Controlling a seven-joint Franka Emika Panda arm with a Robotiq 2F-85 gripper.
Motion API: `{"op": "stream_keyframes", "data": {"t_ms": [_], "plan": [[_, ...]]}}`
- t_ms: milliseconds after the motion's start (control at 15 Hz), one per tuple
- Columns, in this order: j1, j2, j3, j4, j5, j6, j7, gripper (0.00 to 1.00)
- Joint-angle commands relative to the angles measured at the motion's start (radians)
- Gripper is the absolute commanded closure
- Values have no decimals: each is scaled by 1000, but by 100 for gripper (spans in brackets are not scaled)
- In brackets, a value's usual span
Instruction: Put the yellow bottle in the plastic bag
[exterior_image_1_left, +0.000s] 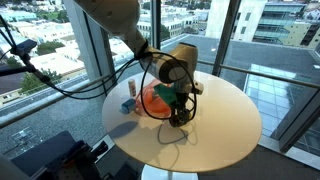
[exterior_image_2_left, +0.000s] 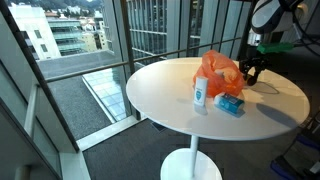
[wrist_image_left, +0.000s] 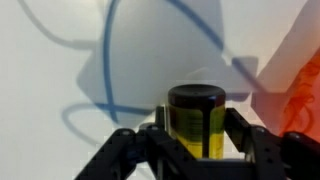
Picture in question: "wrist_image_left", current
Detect yellow bottle with black cap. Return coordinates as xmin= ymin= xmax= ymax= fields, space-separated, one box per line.
xmin=167 ymin=83 xmax=227 ymax=160

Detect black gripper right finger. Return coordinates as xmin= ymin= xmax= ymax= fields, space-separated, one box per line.
xmin=225 ymin=107 xmax=320 ymax=180

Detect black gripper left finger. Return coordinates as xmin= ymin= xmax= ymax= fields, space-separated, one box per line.
xmin=74 ymin=105 xmax=201 ymax=180

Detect orange plastic bag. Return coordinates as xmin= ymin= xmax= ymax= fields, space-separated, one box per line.
xmin=251 ymin=0 xmax=320 ymax=144

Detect thin gripper cable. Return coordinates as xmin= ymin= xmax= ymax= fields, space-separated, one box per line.
xmin=101 ymin=0 xmax=122 ymax=124

